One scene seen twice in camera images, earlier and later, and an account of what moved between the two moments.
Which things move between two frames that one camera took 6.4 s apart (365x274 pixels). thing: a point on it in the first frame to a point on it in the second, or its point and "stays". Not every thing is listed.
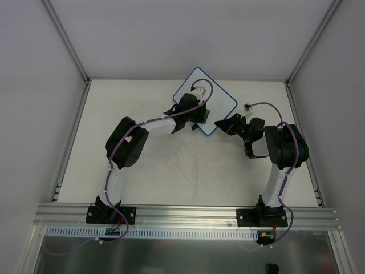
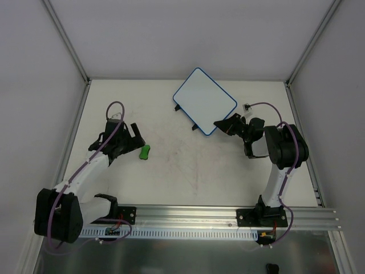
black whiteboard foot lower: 194,127 stays
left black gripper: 200,115 to 129,141
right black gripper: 235,125 stays
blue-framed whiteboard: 219,105 stays
